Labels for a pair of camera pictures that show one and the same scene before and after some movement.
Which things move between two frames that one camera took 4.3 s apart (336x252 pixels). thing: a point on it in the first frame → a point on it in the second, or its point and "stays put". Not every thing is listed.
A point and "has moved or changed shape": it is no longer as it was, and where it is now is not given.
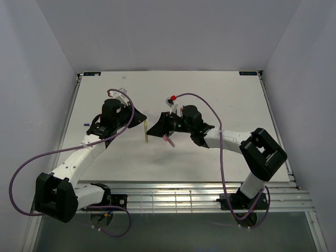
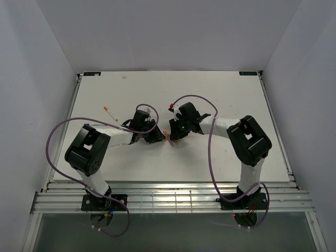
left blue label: (91, 73) stays put
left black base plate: (119, 200) stays put
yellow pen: (145, 124) has moved or changed shape
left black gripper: (138, 118) → (156, 136)
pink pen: (166, 138) stays put
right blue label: (248, 73) stays put
